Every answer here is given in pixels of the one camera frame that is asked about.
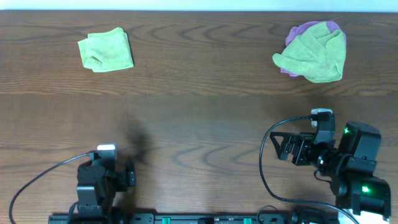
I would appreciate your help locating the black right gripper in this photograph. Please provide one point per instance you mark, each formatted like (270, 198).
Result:
(304, 142)

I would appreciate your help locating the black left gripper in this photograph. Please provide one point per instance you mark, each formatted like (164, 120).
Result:
(130, 177)

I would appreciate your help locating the light green microfiber cloth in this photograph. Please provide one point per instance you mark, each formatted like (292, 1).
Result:
(106, 51)

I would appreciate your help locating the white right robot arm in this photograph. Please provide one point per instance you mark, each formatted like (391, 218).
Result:
(347, 168)

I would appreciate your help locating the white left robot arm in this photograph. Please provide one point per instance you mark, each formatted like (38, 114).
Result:
(98, 183)

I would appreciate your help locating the olive green folded cloth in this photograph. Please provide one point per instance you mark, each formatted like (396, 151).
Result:
(314, 54)

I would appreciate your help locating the purple cloth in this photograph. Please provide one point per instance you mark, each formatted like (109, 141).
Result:
(298, 31)

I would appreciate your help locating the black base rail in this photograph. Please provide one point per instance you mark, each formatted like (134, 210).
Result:
(300, 215)

